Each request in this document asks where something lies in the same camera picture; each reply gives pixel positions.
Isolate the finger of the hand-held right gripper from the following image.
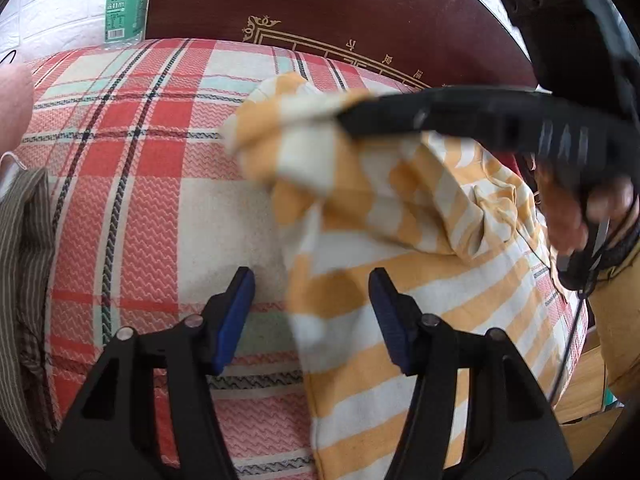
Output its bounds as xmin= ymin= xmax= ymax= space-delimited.
xmin=337 ymin=87 xmax=557 ymax=155

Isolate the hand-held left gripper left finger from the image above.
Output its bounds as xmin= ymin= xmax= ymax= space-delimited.
xmin=47 ymin=266 xmax=257 ymax=480

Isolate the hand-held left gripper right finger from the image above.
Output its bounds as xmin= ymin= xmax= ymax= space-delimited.
xmin=368 ymin=266 xmax=575 ymax=480

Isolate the yellow white striped shirt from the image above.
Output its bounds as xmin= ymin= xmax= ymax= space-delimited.
xmin=220 ymin=72 xmax=562 ymax=480

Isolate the person's right forearm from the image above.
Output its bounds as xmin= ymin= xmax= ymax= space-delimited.
xmin=587 ymin=225 xmax=640 ymax=403

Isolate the person's right hand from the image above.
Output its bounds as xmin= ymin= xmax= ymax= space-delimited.
xmin=542 ymin=171 xmax=637 ymax=257

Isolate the dark brown wooden headboard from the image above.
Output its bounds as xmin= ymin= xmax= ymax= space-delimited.
xmin=142 ymin=0 xmax=551 ymax=97

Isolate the plaid bed blanket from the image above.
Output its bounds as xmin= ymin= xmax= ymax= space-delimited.
xmin=20 ymin=37 xmax=592 ymax=480

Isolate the brown striped cloth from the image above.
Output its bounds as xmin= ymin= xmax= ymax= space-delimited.
xmin=0 ymin=167 xmax=59 ymax=467

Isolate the pale pink soft object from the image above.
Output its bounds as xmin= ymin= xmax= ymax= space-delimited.
xmin=0 ymin=64 xmax=35 ymax=154

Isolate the clear water bottle green label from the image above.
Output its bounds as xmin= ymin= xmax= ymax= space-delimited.
xmin=104 ymin=0 xmax=150 ymax=49

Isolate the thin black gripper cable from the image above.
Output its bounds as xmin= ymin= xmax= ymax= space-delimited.
xmin=547 ymin=240 xmax=609 ymax=407

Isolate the white strap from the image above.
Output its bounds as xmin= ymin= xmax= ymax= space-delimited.
xmin=0 ymin=152 xmax=29 ymax=199

